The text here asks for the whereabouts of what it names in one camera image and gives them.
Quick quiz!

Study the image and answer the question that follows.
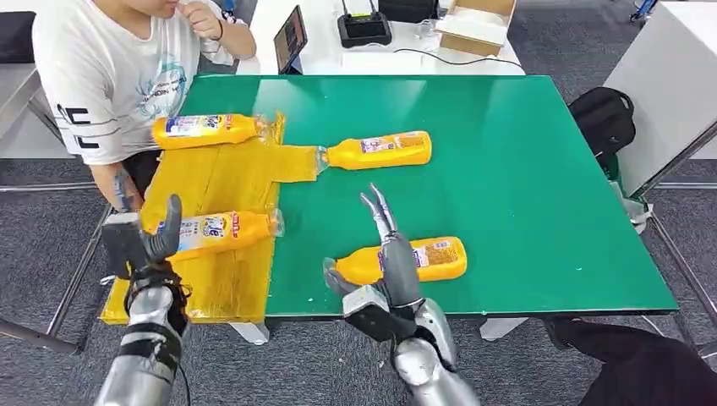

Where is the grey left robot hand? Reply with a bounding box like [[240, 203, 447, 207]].
[[140, 194, 184, 266]]

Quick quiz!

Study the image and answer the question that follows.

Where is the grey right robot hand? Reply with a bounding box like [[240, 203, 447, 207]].
[[323, 183, 425, 310]]

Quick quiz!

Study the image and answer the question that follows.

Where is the orange drink bottle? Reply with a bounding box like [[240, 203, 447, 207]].
[[151, 112, 270, 151], [315, 130, 434, 173], [146, 209, 286, 262], [323, 235, 468, 286]]

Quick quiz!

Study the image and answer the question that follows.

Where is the white table foot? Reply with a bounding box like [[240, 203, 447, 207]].
[[479, 316, 529, 342], [228, 321, 271, 346]]

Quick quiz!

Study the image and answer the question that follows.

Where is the green table mat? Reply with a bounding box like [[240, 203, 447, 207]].
[[178, 74, 680, 318]]

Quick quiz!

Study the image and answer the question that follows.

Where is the person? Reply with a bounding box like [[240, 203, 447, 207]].
[[30, 0, 258, 215]]

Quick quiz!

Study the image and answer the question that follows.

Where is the white table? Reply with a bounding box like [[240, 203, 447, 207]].
[[235, 0, 528, 77]]

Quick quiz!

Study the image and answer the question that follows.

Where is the person's left hand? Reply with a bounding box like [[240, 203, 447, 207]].
[[178, 0, 225, 41]]

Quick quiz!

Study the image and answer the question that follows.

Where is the black tablet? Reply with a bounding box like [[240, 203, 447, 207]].
[[272, 4, 309, 75]]

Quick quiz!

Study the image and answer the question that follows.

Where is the white plastic bag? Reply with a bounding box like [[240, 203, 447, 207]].
[[609, 178, 654, 235]]

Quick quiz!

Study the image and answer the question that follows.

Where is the black radio charging dock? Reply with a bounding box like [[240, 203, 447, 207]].
[[337, 0, 394, 49]]

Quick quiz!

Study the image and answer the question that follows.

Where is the black backpack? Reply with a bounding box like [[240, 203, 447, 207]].
[[567, 85, 638, 170]]

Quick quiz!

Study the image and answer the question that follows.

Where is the black chair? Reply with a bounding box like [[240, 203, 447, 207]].
[[0, 10, 38, 64]]

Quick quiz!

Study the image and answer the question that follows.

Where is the brown cardboard box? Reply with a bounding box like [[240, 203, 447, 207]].
[[433, 0, 518, 58]]

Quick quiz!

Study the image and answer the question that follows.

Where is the black bag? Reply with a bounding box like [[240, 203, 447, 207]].
[[377, 0, 441, 24]]

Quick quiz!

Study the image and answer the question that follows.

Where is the white cabinet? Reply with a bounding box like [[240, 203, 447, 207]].
[[603, 0, 717, 198]]

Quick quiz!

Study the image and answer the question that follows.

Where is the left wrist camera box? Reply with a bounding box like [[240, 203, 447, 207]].
[[101, 211, 149, 280]]

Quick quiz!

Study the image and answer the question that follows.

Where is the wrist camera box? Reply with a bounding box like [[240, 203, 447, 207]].
[[101, 211, 149, 280], [342, 283, 419, 344]]

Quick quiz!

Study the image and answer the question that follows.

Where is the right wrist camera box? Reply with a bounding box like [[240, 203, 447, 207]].
[[342, 283, 419, 344]]

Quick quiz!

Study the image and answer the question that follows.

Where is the black cable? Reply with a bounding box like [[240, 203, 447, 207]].
[[391, 47, 526, 72]]

